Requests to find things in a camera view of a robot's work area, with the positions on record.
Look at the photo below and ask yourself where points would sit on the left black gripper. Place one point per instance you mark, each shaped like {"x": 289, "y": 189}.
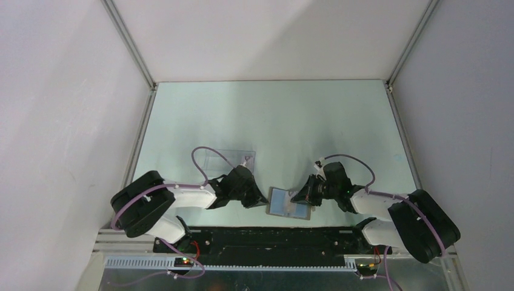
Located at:
{"x": 256, "y": 198}

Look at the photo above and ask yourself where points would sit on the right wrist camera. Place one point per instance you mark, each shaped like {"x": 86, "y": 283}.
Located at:
{"x": 319, "y": 166}

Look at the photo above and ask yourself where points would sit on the clear plastic card box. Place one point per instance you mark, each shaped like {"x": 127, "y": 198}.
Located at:
{"x": 215, "y": 162}

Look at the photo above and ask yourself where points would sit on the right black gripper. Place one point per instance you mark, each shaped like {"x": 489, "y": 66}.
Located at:
{"x": 307, "y": 194}

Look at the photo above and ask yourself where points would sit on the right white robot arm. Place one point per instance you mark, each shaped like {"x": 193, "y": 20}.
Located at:
{"x": 414, "y": 223}

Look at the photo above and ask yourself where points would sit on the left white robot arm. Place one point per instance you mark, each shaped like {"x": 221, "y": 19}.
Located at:
{"x": 140, "y": 207}

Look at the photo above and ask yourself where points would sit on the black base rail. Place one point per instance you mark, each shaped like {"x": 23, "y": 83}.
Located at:
{"x": 278, "y": 246}

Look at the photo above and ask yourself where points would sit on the beige chair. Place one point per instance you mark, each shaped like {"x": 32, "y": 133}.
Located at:
{"x": 91, "y": 277}

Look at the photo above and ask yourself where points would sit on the grey felt card holder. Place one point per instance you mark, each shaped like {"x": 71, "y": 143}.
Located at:
{"x": 281, "y": 204}

